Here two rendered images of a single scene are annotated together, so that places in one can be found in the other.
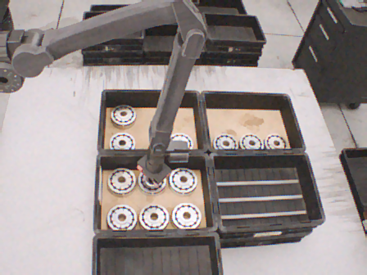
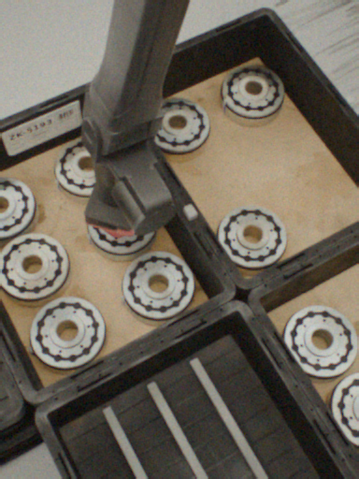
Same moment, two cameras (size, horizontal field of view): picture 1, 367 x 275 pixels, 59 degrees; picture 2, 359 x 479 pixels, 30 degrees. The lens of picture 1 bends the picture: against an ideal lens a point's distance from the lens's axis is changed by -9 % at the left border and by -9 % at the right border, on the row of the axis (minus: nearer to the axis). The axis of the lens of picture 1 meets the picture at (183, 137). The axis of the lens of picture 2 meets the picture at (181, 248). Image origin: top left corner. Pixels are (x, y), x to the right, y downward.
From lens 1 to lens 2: 68 cm
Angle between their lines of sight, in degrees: 34
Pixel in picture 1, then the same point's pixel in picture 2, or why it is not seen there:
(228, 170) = (256, 383)
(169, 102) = (119, 28)
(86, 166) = not seen: hidden behind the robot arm
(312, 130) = not seen: outside the picture
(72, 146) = not seen: hidden behind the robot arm
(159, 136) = (94, 104)
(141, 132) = (240, 150)
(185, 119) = (338, 222)
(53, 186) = (53, 83)
